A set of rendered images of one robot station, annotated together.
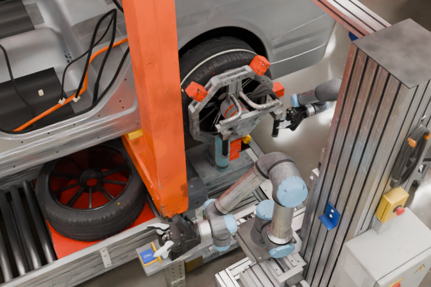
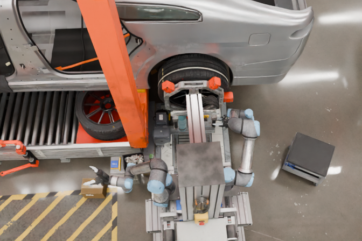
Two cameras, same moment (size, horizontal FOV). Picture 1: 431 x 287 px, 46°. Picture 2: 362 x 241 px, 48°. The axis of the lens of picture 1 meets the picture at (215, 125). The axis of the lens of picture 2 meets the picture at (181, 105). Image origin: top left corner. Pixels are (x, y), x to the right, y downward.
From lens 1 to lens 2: 1.53 m
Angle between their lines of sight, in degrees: 22
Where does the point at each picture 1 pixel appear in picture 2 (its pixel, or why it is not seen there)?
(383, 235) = (199, 227)
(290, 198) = (152, 190)
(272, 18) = (236, 55)
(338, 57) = (327, 66)
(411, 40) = (206, 157)
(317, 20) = (273, 62)
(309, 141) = (264, 123)
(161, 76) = (121, 93)
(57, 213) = (80, 118)
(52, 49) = not seen: hidden behind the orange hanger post
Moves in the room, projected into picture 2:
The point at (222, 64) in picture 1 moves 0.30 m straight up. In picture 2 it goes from (189, 76) to (188, 55)
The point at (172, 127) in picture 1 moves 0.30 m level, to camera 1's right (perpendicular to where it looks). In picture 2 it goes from (131, 113) to (164, 128)
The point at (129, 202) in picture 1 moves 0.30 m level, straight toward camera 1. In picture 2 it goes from (119, 128) to (112, 156)
